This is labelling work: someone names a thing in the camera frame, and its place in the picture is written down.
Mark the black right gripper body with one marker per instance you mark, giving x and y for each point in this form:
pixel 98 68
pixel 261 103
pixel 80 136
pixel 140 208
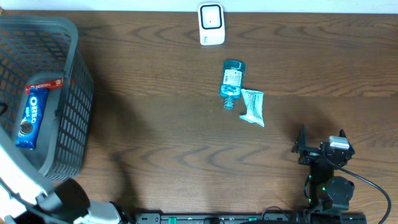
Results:
pixel 310 155

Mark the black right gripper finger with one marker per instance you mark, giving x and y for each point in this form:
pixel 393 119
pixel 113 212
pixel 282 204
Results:
pixel 300 145
pixel 342 133

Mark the light green snack packet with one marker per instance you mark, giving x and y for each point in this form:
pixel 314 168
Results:
pixel 253 100

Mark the teal mouthwash bottle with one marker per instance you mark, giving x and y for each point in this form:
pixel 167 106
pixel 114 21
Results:
pixel 232 81

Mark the red Nescafe coffee stick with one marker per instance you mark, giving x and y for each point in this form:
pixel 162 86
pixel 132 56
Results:
pixel 53 84

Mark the blue Oreo cookie pack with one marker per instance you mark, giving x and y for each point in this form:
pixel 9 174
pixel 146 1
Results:
pixel 32 118

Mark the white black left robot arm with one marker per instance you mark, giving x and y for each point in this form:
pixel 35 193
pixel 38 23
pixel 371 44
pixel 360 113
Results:
pixel 27 196

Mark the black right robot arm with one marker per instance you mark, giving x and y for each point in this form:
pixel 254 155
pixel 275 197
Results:
pixel 326 192

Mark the grey plastic mesh basket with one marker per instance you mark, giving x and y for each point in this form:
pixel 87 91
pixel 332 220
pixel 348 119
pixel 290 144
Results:
pixel 35 50

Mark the black mounting rail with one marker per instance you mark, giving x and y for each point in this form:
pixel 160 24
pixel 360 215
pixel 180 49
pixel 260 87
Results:
pixel 156 218

